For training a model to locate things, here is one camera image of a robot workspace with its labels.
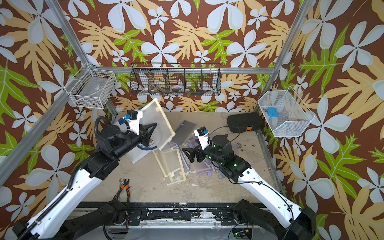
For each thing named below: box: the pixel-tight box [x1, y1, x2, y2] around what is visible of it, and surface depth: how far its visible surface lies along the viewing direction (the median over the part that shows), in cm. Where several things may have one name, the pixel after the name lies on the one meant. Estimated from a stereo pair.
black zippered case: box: [226, 112, 264, 133], surface depth 110 cm
